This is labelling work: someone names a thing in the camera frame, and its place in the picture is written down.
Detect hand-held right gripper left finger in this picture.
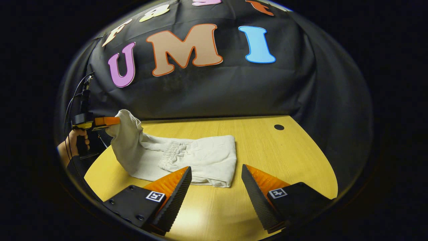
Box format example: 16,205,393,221
103,166,193,235

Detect cream white jeans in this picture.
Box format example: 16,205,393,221
106,109,237,188

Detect black backdrop cloth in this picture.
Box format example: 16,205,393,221
55,0,374,188

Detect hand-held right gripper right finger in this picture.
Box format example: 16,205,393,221
241,164,335,234

